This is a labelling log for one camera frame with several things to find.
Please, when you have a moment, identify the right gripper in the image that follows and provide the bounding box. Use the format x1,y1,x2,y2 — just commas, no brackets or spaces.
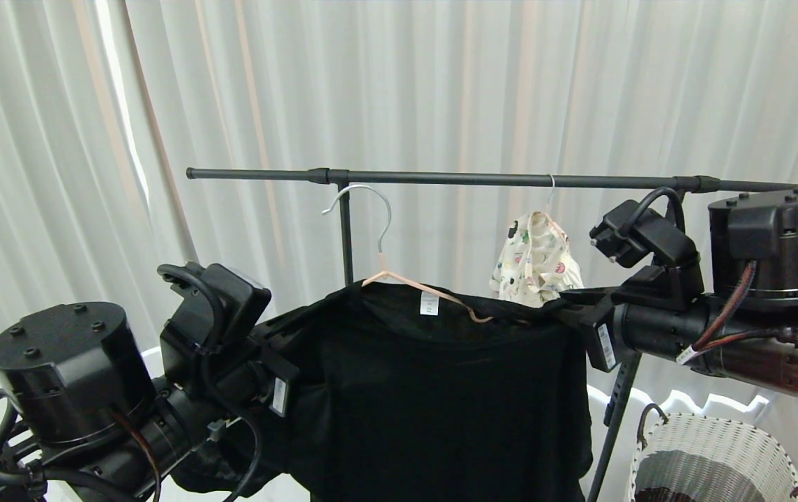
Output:
584,296,715,373

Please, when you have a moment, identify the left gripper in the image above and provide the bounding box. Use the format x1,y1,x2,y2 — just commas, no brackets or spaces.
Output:
155,345,301,455

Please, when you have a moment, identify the cream printed garment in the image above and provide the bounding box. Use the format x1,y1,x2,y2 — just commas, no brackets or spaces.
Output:
490,211,585,309

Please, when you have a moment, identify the black garment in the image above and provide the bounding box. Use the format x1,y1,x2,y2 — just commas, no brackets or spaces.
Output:
172,279,595,502

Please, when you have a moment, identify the white laundry basket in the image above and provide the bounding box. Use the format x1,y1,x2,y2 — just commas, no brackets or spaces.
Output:
626,403,798,502

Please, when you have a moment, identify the black clothes rack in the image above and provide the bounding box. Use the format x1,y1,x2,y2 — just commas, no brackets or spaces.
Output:
186,167,798,502

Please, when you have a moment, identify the white curtain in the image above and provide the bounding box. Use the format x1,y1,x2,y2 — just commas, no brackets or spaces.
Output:
0,0,798,419

